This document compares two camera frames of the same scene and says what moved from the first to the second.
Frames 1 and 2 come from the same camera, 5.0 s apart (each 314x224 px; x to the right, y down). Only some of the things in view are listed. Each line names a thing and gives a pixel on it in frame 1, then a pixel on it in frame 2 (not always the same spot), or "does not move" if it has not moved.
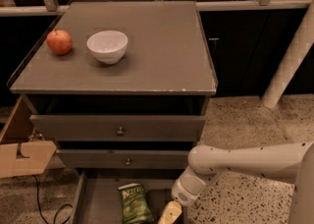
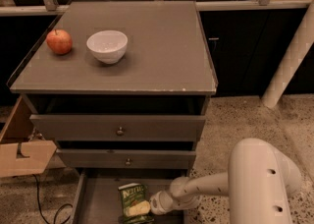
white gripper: x=181 y=194 -> x=159 y=202
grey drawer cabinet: x=121 y=87 does not move
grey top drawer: x=120 y=128 does not move
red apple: x=59 y=41 does not move
